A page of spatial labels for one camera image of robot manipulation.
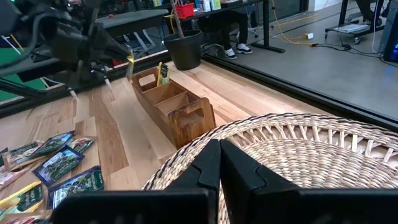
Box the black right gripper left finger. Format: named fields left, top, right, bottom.
left=50, top=138, right=221, bottom=224

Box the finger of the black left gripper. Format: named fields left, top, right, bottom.
left=93, top=22, right=134, bottom=58
left=88, top=30, right=130, bottom=60

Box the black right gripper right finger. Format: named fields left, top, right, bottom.
left=220, top=138, right=398, bottom=224

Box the yellow-green tea packet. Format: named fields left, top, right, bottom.
left=156, top=61, right=170, bottom=87
left=0, top=181, right=45, bottom=220
left=125, top=53, right=136, bottom=80

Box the dark blue tea packet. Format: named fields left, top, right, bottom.
left=32, top=145, right=85, bottom=188
left=46, top=166, right=105, bottom=211
left=30, top=130, right=76, bottom=158
left=0, top=147, right=9, bottom=167

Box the silver packet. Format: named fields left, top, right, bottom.
left=0, top=210, right=52, bottom=224

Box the wooden tea organizer box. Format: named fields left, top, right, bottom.
left=130, top=67, right=217, bottom=150

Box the dark grey desk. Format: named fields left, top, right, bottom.
left=0, top=57, right=75, bottom=83
left=93, top=9, right=169, bottom=38

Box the black lever with white tip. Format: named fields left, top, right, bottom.
left=65, top=76, right=79, bottom=101
left=101, top=70, right=113, bottom=91

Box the green mat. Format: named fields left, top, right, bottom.
left=0, top=46, right=47, bottom=103

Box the round woven wicker tray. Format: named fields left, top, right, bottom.
left=141, top=112, right=398, bottom=224

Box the green potted plant black pot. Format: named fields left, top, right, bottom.
left=163, top=0, right=203, bottom=72

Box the red plastic basket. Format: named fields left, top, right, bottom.
left=175, top=2, right=196, bottom=19

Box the person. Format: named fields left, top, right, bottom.
left=198, top=7, right=251, bottom=52

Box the person's white shoe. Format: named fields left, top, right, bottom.
left=236, top=42, right=254, bottom=55
left=224, top=47, right=239, bottom=60

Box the black office desk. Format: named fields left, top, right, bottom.
left=198, top=0, right=285, bottom=54

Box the white flat device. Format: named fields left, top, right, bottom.
left=334, top=24, right=371, bottom=34

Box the black computer tower blue light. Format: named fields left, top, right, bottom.
left=381, top=9, right=398, bottom=63

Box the black rolling stand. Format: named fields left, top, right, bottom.
left=325, top=0, right=386, bottom=44

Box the yellow extension cord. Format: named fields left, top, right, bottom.
left=9, top=33, right=25, bottom=53

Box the black aluminium table frame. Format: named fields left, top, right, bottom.
left=0, top=49, right=398, bottom=133

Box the long yellow cable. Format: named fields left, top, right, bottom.
left=272, top=0, right=320, bottom=47

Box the black floor cable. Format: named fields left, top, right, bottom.
left=310, top=42, right=398, bottom=68

